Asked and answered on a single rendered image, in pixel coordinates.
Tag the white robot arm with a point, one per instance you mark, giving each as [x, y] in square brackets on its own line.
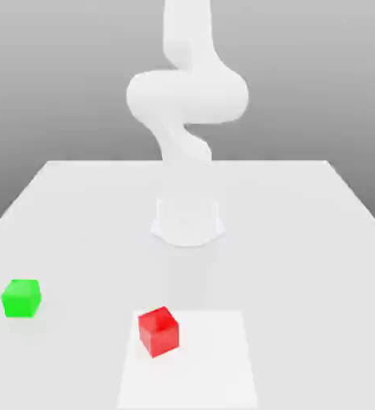
[187, 96]

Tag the small red cube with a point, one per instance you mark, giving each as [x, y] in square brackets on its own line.
[158, 333]

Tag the small green cube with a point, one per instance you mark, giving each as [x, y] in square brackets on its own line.
[20, 299]

